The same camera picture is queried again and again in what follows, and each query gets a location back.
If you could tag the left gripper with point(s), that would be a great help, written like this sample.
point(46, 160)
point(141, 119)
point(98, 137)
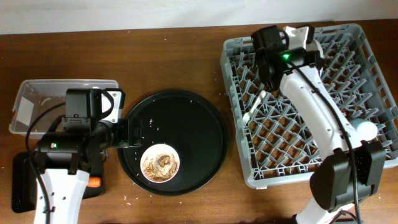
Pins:
point(124, 139)

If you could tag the bowl with food scraps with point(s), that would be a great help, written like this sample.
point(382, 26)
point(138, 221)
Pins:
point(160, 163)

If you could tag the orange carrot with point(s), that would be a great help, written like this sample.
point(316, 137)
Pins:
point(94, 182)

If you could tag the blue cup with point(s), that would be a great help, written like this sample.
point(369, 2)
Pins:
point(367, 130)

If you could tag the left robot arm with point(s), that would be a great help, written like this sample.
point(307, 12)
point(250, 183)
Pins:
point(73, 145)

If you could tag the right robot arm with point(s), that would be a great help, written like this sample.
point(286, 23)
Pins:
point(291, 61)

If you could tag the grey dishwasher rack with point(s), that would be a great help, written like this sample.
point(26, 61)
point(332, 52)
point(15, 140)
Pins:
point(276, 147)

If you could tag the round black tray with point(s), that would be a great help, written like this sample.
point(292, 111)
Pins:
point(188, 123)

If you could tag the clear plastic bin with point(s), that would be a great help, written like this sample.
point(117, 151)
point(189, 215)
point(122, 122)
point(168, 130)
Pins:
point(36, 96)

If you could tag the black rectangular tray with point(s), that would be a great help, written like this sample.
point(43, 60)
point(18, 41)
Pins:
point(24, 187)

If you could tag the white plastic spoon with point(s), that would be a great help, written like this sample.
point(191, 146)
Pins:
point(259, 99)

